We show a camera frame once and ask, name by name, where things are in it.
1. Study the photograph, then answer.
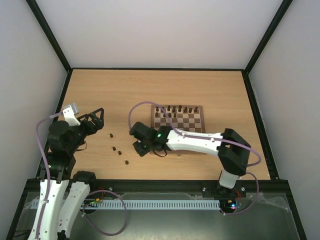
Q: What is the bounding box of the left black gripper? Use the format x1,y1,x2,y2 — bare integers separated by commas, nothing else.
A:
68,107,105,153

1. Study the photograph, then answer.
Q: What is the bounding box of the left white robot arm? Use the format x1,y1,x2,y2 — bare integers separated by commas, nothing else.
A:
28,105,104,240

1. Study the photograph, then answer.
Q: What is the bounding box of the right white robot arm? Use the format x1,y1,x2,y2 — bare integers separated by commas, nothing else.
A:
129,122,251,196

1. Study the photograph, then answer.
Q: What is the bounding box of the wooden chess board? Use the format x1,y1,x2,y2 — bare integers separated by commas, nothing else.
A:
149,104,208,155

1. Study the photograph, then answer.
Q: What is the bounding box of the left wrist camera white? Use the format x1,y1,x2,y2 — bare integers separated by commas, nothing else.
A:
62,102,81,127

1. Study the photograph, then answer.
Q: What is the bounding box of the white slotted cable duct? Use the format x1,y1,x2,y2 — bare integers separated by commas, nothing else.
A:
86,200,221,211

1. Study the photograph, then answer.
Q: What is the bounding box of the metal base plate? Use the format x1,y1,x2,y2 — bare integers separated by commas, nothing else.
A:
16,193,300,240

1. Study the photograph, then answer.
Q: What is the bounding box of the black aluminium frame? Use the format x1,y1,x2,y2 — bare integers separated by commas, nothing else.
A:
4,0,308,240

